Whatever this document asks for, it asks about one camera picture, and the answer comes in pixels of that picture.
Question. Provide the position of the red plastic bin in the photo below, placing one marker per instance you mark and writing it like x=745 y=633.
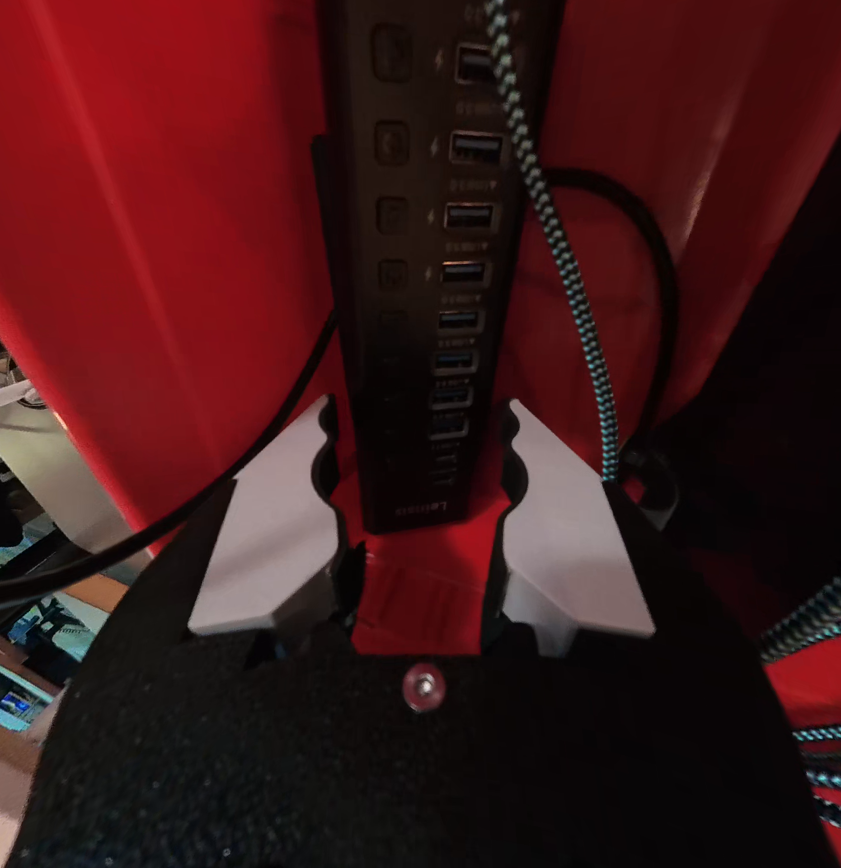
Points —
x=156 y=237

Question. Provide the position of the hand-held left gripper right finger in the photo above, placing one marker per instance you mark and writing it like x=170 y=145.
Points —
x=569 y=542

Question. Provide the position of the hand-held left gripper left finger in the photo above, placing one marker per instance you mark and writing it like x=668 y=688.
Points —
x=257 y=549

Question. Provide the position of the black multi-port usb hub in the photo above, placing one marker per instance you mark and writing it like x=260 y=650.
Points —
x=393 y=339

